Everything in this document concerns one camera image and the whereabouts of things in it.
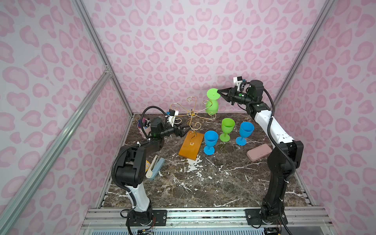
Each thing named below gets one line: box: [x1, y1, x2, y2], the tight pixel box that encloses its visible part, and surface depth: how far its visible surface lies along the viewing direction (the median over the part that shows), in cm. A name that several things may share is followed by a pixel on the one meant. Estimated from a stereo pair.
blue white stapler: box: [145, 154, 165, 180], surface depth 90 cm
